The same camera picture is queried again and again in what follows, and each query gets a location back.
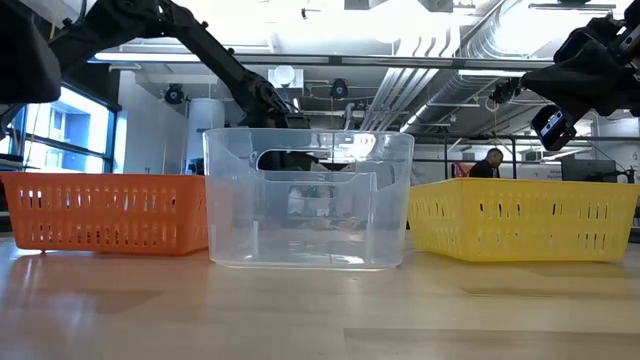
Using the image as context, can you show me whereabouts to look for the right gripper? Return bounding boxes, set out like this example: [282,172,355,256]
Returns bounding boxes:
[519,29,640,119]

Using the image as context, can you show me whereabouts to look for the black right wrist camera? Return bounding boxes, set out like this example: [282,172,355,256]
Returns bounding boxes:
[530,104,576,151]

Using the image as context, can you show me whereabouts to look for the white cylindrical column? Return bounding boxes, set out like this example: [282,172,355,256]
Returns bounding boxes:
[185,97,226,175]

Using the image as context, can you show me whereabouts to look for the yellow plastic basket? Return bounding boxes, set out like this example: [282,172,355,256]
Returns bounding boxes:
[407,177,640,264]

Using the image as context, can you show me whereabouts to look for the dark computer monitor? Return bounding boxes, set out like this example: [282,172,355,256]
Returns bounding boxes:
[560,158,619,183]

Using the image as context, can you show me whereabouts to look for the clear plastic bin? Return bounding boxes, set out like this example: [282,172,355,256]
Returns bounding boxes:
[202,127,416,271]

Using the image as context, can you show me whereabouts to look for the person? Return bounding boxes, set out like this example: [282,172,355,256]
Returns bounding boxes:
[468,147,505,180]

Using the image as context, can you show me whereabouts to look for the black ceiling-mounted camera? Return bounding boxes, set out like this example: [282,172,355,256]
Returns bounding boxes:
[489,78,521,105]
[329,78,350,100]
[164,83,185,105]

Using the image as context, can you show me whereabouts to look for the silver ceiling duct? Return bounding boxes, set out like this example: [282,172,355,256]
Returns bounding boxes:
[399,0,556,134]

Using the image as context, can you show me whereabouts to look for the black metal railing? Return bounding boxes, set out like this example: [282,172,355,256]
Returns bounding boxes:
[412,132,640,180]

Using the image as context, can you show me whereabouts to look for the large glass window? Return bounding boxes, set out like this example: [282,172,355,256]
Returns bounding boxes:
[0,84,119,175]

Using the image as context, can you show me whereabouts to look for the long ceiling light bar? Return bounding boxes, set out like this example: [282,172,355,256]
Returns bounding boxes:
[89,51,556,71]

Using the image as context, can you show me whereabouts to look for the orange plastic basket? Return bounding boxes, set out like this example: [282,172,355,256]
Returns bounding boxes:
[0,172,210,257]

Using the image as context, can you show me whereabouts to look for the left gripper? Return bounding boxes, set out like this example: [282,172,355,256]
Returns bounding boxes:
[239,73,312,130]

